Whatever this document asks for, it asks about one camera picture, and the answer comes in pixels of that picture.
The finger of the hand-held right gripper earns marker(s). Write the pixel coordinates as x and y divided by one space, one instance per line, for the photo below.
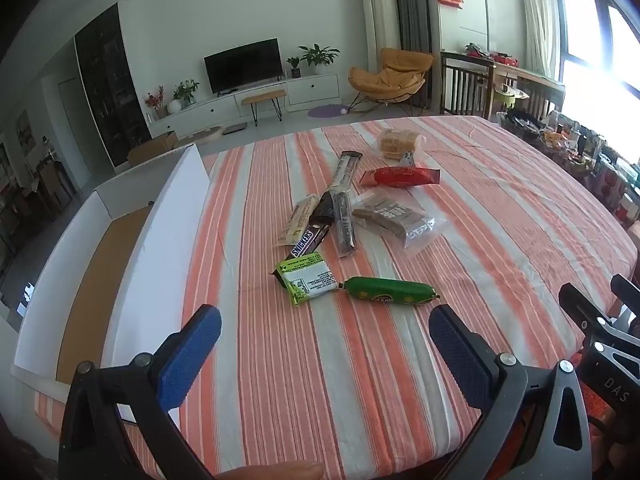
626 290
577 305

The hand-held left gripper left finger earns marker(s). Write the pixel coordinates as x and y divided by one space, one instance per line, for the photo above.
192 357

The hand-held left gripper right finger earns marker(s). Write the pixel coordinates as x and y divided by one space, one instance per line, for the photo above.
457 355

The green sausage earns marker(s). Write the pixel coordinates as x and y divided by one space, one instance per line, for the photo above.
390 291

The green and white snack packet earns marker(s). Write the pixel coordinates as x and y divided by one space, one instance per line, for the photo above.
305 280

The white cardboard box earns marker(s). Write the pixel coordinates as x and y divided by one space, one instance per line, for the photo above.
170 220

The clear packet of brown biscuits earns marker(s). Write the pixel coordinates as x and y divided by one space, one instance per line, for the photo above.
390 217

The brown chocolate bar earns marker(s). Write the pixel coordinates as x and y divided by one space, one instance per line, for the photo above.
307 242

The long dark stick packet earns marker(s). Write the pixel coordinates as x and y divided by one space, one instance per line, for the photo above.
344 225

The cream snack packet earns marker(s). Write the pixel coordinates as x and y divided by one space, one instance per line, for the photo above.
299 217

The red snack packet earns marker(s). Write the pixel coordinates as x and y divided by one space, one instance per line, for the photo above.
400 176

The small black snack packet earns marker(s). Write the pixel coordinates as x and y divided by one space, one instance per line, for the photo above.
324 209

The long striped stick packet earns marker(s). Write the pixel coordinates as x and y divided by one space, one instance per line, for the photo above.
344 172

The sliced bread packet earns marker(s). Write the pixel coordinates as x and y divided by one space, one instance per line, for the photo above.
395 142

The person's left hand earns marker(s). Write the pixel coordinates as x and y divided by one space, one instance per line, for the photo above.
270 472

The striped orange tablecloth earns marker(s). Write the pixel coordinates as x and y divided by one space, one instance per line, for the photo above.
475 240

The pile of household clutter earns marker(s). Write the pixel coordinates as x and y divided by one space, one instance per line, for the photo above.
575 145

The brown cardboard box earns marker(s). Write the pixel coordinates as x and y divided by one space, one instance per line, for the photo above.
150 147

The beige oval cushion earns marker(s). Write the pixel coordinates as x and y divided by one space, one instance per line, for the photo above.
202 136

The dining table with chairs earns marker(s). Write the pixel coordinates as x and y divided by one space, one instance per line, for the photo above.
45 185

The grey floor scale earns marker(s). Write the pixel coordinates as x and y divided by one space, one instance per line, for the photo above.
234 128

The dark wooden crib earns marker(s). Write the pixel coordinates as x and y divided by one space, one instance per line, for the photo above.
465 85

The large window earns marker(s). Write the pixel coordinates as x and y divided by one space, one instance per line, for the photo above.
600 40

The round white vase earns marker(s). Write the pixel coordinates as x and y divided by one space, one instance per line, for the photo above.
174 106

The red flower arrangement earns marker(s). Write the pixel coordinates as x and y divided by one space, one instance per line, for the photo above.
156 97

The pile of toys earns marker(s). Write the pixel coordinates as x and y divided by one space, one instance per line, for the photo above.
492 55

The leafy plant in glass vase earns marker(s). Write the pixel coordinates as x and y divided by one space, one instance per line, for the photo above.
186 91

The wooden bench with metal legs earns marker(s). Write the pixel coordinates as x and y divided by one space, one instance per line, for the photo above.
262 96

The round purple mat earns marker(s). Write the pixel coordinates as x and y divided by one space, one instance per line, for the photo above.
325 111

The black glass display cabinet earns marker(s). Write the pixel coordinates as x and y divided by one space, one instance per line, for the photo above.
110 85

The white sheer curtain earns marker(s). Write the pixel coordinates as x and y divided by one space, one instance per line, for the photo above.
537 15

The orange lounge chair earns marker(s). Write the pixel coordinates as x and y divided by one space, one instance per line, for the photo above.
390 72

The white television cabinet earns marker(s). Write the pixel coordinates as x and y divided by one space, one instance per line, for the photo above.
310 89

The black television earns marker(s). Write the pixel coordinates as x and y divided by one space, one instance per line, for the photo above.
242 65

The small potted plant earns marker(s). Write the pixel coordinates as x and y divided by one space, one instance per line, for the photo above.
294 66

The large green potted plant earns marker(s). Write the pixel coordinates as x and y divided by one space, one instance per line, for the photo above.
317 57

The grey curtain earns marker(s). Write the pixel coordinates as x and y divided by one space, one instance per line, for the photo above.
417 10

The white standing air conditioner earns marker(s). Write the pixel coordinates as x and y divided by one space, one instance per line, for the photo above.
380 20

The framed wall picture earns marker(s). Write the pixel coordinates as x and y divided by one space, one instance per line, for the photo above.
26 132

